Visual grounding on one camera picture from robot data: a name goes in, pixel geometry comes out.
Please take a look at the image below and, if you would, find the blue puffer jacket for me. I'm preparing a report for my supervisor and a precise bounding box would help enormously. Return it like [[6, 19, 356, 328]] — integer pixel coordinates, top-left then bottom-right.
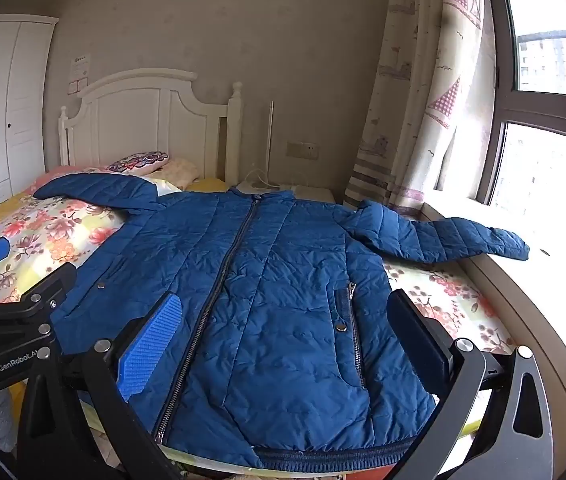
[[32, 172, 531, 471]]

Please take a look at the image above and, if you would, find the white cable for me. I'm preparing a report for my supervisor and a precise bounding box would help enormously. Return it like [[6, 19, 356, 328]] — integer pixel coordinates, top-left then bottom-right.
[[243, 169, 278, 192]]

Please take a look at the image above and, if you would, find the cream pillow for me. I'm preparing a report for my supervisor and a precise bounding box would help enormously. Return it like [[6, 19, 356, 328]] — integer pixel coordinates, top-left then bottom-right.
[[155, 157, 201, 191]]

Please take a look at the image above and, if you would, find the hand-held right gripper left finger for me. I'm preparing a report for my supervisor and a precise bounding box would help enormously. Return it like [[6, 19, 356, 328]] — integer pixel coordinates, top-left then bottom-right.
[[16, 292, 184, 480]]

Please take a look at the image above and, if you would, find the dark framed window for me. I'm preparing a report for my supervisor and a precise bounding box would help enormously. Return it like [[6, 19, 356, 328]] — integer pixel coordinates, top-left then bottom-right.
[[478, 0, 566, 281]]

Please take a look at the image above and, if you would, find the paper notice on wall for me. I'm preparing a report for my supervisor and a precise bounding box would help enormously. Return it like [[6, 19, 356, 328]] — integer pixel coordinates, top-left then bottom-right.
[[67, 52, 92, 96]]

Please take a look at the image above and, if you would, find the purple patterned pillow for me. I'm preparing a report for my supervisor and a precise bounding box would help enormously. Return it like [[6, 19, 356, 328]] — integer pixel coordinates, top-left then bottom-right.
[[108, 150, 170, 175]]

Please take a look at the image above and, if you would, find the printed curtain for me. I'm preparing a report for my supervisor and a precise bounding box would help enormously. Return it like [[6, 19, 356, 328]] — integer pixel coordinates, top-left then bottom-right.
[[343, 0, 496, 218]]

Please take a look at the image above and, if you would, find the wall socket panel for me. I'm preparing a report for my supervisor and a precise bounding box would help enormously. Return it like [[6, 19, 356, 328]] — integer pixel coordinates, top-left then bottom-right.
[[285, 142, 320, 159]]

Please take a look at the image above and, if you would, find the beige windowsill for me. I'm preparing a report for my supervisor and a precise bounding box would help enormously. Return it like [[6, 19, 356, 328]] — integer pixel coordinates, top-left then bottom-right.
[[420, 200, 566, 461]]

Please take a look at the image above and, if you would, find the yellow pillow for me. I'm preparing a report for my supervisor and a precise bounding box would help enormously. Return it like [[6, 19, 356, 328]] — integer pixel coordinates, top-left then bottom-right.
[[185, 176, 229, 193]]

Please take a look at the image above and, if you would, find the white wardrobe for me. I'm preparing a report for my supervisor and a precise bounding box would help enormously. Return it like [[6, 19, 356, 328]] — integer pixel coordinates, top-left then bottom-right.
[[0, 14, 59, 221]]

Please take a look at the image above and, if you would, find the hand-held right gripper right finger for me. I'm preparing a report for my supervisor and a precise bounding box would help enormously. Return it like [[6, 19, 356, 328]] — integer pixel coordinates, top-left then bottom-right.
[[387, 289, 558, 480]]

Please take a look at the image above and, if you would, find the white bed headboard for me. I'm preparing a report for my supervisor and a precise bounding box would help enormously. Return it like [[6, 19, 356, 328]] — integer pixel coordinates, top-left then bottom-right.
[[58, 67, 244, 186]]

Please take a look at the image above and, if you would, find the white nightstand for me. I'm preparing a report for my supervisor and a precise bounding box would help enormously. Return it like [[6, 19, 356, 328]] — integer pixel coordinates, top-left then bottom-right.
[[235, 182, 336, 204]]

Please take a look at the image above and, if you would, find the floral blanket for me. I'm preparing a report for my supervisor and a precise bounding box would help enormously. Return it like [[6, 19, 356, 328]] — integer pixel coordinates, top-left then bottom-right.
[[0, 165, 518, 480]]

